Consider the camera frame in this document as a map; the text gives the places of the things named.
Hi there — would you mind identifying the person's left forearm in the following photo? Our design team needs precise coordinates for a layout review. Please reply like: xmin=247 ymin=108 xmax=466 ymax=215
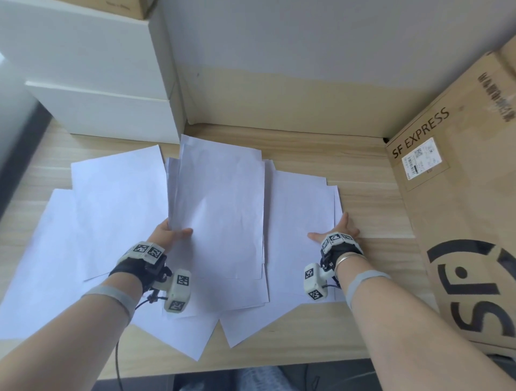
xmin=0 ymin=273 xmax=144 ymax=391

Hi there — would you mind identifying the large printed cardboard box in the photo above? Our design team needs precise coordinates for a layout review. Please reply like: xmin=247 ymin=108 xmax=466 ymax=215
xmin=385 ymin=51 xmax=516 ymax=351

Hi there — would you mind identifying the grey forearm band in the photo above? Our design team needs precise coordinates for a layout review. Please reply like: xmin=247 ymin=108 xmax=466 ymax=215
xmin=80 ymin=285 xmax=136 ymax=325
xmin=346 ymin=270 xmax=392 ymax=311

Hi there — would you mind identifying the person's right hand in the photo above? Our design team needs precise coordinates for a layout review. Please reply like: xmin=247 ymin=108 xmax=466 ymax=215
xmin=307 ymin=212 xmax=361 ymax=244

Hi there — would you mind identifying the flat white box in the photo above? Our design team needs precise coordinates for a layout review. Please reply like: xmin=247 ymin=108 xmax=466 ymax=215
xmin=25 ymin=80 xmax=186 ymax=145

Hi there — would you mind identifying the plain cardboard box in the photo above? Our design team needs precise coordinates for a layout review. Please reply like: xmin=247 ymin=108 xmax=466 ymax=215
xmin=498 ymin=34 xmax=516 ymax=81

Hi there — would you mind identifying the white window sill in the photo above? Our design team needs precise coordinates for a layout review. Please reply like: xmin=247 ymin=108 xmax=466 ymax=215
xmin=0 ymin=50 xmax=39 ymax=162

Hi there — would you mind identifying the small cardboard box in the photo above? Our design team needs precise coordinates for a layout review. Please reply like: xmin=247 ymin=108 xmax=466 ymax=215
xmin=56 ymin=0 xmax=158 ymax=20

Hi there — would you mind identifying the beige desk back panel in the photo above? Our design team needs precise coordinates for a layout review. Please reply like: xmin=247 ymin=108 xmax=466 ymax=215
xmin=177 ymin=66 xmax=460 ymax=140

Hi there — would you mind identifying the gathered white paper bundle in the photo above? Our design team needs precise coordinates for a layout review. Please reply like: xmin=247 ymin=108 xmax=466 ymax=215
xmin=166 ymin=134 xmax=267 ymax=281

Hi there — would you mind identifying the tall white box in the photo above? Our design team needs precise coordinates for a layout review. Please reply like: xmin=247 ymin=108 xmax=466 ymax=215
xmin=0 ymin=0 xmax=178 ymax=100

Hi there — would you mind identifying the white marker wrist camera rig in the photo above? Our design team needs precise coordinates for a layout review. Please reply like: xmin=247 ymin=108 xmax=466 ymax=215
xmin=303 ymin=233 xmax=366 ymax=302
xmin=109 ymin=241 xmax=192 ymax=314

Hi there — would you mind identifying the person's right forearm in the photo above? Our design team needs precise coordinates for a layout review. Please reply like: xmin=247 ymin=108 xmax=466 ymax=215
xmin=336 ymin=256 xmax=516 ymax=391

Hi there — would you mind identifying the person's left hand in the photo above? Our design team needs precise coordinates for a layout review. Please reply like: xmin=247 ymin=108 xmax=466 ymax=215
xmin=146 ymin=217 xmax=194 ymax=254

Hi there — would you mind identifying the person's right leg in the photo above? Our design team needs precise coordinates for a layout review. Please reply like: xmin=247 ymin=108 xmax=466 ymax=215
xmin=235 ymin=366 xmax=287 ymax=391

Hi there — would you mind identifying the white shipping label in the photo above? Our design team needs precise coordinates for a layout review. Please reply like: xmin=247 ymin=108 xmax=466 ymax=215
xmin=402 ymin=136 xmax=440 ymax=180

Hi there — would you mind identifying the pile of white papers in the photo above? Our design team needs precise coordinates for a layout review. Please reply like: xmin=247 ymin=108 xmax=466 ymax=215
xmin=0 ymin=144 xmax=347 ymax=361

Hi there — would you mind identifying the silver bracelet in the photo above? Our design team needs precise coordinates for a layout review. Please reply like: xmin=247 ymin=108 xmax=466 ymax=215
xmin=334 ymin=251 xmax=368 ymax=274

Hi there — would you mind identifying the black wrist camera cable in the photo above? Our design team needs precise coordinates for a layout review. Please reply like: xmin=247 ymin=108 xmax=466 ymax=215
xmin=115 ymin=296 xmax=170 ymax=391

